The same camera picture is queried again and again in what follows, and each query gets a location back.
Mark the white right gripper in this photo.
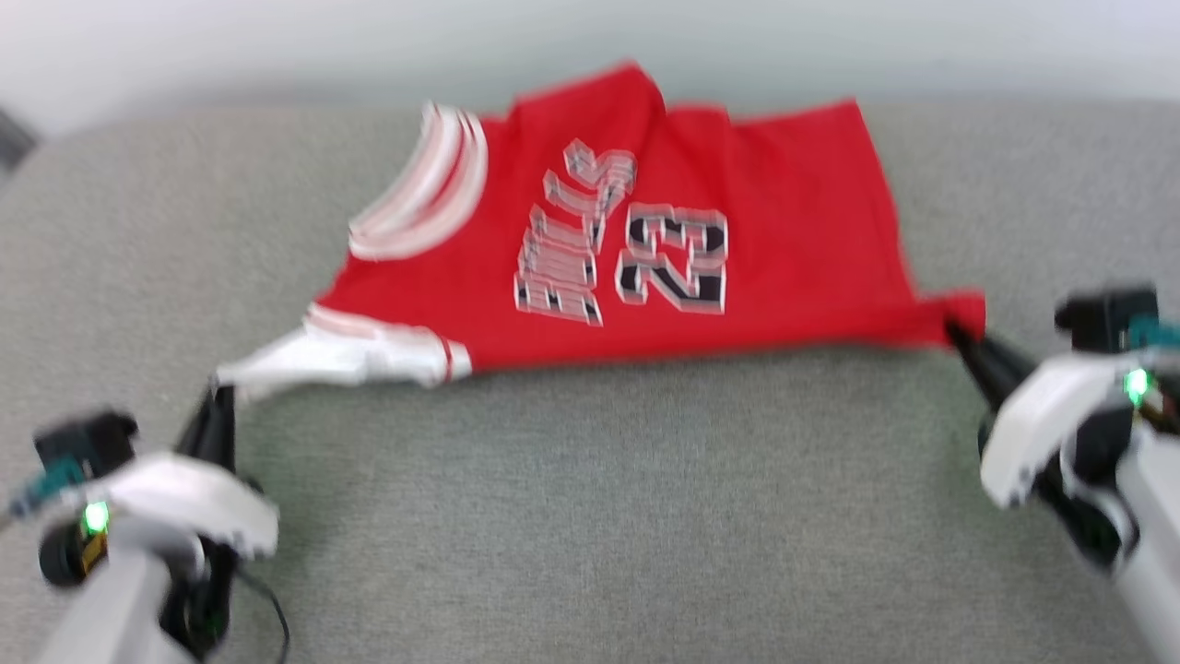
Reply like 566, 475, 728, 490
944, 318, 1149, 510

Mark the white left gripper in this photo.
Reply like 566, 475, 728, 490
97, 383, 280, 565

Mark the red basketball jersey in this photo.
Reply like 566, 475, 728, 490
214, 61, 987, 403

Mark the grey metal bar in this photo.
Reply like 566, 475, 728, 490
0, 109, 40, 174

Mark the grey fabric sofa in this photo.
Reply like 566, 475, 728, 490
0, 97, 1180, 664

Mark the teal connector cable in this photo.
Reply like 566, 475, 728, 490
7, 459, 86, 519
1129, 314, 1180, 351

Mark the thin black cable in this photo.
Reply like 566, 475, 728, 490
230, 561, 292, 664

